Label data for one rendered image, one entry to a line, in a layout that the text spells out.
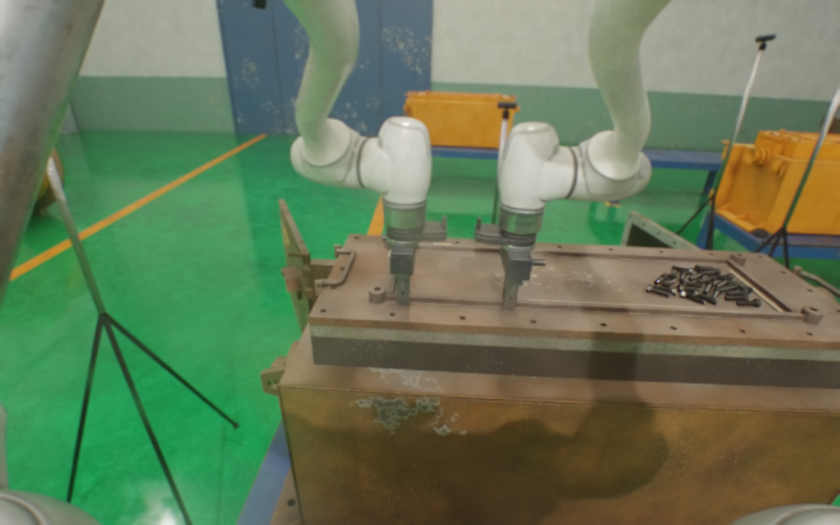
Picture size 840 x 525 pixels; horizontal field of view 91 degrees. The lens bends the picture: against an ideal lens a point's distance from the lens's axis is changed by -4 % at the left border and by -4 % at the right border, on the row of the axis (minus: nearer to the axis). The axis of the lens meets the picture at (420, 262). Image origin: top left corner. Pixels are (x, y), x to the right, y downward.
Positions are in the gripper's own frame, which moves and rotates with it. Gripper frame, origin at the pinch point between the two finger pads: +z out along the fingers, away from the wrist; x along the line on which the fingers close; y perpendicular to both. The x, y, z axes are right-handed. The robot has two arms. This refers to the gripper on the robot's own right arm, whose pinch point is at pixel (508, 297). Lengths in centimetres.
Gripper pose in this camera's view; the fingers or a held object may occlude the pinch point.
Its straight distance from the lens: 99.1
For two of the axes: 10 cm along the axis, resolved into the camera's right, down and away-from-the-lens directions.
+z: -0.3, 8.9, 4.6
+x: 0.5, -4.5, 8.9
